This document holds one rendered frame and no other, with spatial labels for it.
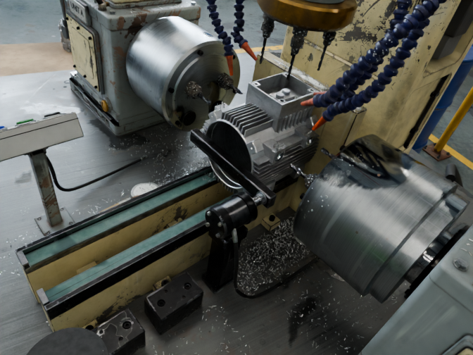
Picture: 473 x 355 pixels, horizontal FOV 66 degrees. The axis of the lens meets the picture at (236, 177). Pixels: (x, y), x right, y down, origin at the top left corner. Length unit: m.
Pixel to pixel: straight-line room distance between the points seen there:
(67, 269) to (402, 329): 0.60
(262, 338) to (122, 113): 0.73
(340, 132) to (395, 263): 0.33
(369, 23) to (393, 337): 0.62
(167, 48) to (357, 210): 0.57
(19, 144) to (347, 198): 0.58
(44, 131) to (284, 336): 0.61
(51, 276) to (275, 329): 0.45
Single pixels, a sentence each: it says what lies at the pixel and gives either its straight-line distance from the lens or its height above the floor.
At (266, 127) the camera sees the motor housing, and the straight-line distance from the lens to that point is 0.77.
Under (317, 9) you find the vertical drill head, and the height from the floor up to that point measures 1.33.
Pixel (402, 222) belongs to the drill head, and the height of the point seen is 1.13.
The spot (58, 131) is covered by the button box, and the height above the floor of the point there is 1.06.
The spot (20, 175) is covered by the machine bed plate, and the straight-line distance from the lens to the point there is 1.10.
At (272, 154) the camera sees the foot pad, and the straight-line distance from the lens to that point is 0.74.
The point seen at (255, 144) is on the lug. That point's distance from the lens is 0.71.
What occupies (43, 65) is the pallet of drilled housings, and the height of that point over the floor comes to 0.15.
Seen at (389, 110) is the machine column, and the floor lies 1.13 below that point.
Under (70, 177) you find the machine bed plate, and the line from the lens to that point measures 1.07.
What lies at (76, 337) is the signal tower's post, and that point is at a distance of 0.32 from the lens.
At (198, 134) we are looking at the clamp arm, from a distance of 0.81.
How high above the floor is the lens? 1.50
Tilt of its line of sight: 41 degrees down
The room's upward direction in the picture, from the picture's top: 11 degrees clockwise
